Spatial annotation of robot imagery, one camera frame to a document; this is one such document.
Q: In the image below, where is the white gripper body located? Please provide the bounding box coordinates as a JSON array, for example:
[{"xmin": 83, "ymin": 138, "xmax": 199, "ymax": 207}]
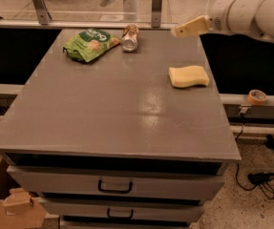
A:
[{"xmin": 210, "ymin": 0, "xmax": 247, "ymax": 33}]

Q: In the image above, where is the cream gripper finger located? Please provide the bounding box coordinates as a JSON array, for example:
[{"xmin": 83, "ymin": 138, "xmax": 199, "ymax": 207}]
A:
[{"xmin": 171, "ymin": 15, "xmax": 211, "ymax": 38}]

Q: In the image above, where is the orange soda can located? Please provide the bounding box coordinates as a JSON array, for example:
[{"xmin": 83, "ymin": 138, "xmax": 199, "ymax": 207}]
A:
[{"xmin": 121, "ymin": 24, "xmax": 139, "ymax": 52}]

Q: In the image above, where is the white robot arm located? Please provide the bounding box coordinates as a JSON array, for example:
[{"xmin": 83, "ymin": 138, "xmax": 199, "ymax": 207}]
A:
[{"xmin": 171, "ymin": 0, "xmax": 274, "ymax": 43}]

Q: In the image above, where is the green rice chip bag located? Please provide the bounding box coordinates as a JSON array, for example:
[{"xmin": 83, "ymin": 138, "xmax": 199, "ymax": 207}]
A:
[{"xmin": 63, "ymin": 28, "xmax": 120, "ymax": 63}]

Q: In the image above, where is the yellow sponge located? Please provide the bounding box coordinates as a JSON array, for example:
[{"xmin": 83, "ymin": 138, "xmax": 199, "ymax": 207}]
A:
[{"xmin": 168, "ymin": 66, "xmax": 210, "ymax": 88}]

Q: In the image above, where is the orange tape roll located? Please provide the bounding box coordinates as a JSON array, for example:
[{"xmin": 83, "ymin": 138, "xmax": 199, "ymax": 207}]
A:
[{"xmin": 247, "ymin": 90, "xmax": 267, "ymax": 106}]

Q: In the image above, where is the grey drawer cabinet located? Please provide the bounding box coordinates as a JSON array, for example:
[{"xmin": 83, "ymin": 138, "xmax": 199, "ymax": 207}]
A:
[{"xmin": 0, "ymin": 30, "xmax": 240, "ymax": 229}]

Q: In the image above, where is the cardboard box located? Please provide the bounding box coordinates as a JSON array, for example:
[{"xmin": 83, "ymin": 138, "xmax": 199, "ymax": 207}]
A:
[{"xmin": 0, "ymin": 158, "xmax": 47, "ymax": 229}]

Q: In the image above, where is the middle metal rail bracket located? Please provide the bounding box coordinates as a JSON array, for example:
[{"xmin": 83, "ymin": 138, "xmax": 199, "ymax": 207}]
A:
[{"xmin": 151, "ymin": 0, "xmax": 162, "ymax": 28}]

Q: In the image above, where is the metal rail bracket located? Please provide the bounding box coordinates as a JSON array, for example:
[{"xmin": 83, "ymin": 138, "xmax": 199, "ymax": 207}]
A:
[
  {"xmin": 151, "ymin": 0, "xmax": 162, "ymax": 28},
  {"xmin": 32, "ymin": 0, "xmax": 52, "ymax": 25}
]

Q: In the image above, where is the left metal rail bracket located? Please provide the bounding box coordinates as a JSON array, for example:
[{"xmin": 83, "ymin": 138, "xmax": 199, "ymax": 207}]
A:
[{"xmin": 32, "ymin": 0, "xmax": 52, "ymax": 25}]

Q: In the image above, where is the black power adapter cable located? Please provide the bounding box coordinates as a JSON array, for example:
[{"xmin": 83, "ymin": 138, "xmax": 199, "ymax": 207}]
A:
[{"xmin": 235, "ymin": 162, "xmax": 274, "ymax": 200}]

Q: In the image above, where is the top drawer black handle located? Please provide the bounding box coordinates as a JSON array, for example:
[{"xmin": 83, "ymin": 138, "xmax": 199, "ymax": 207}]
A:
[{"xmin": 97, "ymin": 180, "xmax": 133, "ymax": 194}]

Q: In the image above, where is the drawer black handle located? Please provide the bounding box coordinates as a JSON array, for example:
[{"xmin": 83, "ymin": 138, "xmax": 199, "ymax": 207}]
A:
[
  {"xmin": 97, "ymin": 180, "xmax": 133, "ymax": 194},
  {"xmin": 107, "ymin": 208, "xmax": 134, "ymax": 219}
]

